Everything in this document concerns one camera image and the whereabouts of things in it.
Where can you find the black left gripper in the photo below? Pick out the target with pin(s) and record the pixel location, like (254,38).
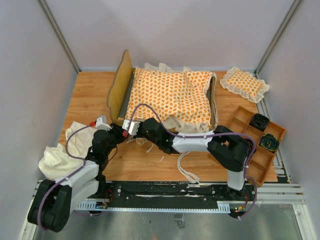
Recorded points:
(117,129)

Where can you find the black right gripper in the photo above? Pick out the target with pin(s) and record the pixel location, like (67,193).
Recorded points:
(137,135)

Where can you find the duck print bed cover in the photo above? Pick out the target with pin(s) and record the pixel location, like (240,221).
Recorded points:
(182,100)

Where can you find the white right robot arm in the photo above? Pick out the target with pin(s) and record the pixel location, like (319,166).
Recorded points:
(230,149)

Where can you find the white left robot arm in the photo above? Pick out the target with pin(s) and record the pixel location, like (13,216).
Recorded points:
(56,199)

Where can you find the cream cloth pile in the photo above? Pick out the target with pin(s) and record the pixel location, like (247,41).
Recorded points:
(56,163)

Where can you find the duck print small pillow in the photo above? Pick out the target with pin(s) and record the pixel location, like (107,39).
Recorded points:
(244,84)

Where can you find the dark rolled sock upper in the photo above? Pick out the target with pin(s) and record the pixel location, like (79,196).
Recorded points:
(259,122)

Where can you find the dark rolled sock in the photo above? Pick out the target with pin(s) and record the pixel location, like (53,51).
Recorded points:
(259,122)
(269,142)

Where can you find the wooden compartment organizer box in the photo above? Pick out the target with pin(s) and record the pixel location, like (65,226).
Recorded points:
(262,160)

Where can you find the wooden pet bed frame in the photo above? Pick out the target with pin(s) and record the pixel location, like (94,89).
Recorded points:
(119,92)

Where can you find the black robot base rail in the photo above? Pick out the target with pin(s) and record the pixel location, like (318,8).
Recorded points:
(144,196)

